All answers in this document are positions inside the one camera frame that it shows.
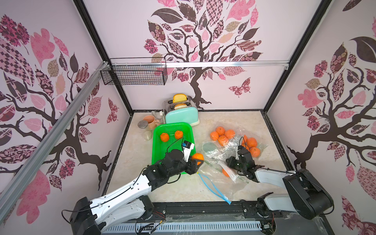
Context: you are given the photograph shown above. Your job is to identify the orange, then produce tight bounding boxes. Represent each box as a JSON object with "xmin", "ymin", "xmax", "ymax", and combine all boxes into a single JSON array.
[
  {"xmin": 174, "ymin": 130, "xmax": 184, "ymax": 140},
  {"xmin": 160, "ymin": 133, "xmax": 170, "ymax": 143},
  {"xmin": 192, "ymin": 153, "xmax": 205, "ymax": 165}
]

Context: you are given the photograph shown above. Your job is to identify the clear blue-zip bag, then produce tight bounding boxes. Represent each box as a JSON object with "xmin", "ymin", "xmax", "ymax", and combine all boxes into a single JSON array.
[{"xmin": 197, "ymin": 160, "xmax": 248, "ymax": 205}]

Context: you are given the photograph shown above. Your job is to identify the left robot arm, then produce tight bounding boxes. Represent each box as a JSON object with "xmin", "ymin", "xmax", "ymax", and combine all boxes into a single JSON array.
[{"xmin": 68, "ymin": 149, "xmax": 204, "ymax": 235}]

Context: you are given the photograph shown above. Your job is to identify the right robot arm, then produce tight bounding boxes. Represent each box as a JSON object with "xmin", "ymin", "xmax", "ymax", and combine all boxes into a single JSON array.
[{"xmin": 226, "ymin": 146, "xmax": 334, "ymax": 220}]

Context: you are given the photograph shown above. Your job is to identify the clear green-strip bag of oranges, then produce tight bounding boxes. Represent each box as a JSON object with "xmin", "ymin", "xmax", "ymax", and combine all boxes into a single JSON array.
[{"xmin": 202, "ymin": 124, "xmax": 268, "ymax": 161}]

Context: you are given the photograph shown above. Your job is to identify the green plastic basket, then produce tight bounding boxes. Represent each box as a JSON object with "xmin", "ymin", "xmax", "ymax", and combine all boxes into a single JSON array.
[{"xmin": 151, "ymin": 122, "xmax": 196, "ymax": 177}]

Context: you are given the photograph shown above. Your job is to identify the clear glass jar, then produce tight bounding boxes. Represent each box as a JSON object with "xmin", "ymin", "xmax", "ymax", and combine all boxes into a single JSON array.
[{"xmin": 143, "ymin": 130, "xmax": 153, "ymax": 141}]

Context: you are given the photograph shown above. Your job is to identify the pink ceramic mug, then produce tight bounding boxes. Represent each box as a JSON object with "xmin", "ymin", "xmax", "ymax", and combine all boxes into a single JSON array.
[{"xmin": 143, "ymin": 115, "xmax": 161, "ymax": 130}]

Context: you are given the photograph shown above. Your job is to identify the mint green toaster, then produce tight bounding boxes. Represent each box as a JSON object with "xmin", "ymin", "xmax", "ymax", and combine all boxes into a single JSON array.
[{"xmin": 163, "ymin": 96, "xmax": 200, "ymax": 126}]

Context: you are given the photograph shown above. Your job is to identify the yellow toast slice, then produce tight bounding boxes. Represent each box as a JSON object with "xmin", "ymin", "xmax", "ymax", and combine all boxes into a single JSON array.
[{"xmin": 173, "ymin": 94, "xmax": 188, "ymax": 103}]

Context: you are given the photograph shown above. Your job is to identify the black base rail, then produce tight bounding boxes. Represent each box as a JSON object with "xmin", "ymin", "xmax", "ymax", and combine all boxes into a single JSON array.
[{"xmin": 88, "ymin": 201, "xmax": 294, "ymax": 227}]

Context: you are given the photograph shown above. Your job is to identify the white slotted cable duct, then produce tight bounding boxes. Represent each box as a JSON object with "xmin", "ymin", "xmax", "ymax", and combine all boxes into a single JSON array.
[{"xmin": 103, "ymin": 221, "xmax": 262, "ymax": 235}]

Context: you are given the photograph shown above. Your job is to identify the black wire wall basket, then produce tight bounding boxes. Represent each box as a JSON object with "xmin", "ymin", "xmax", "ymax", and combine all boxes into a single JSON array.
[{"xmin": 100, "ymin": 55, "xmax": 167, "ymax": 86}]

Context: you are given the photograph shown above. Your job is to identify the aluminium rail bar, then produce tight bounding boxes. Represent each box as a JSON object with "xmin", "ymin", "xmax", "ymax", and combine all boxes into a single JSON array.
[{"xmin": 1, "ymin": 61, "xmax": 109, "ymax": 222}]

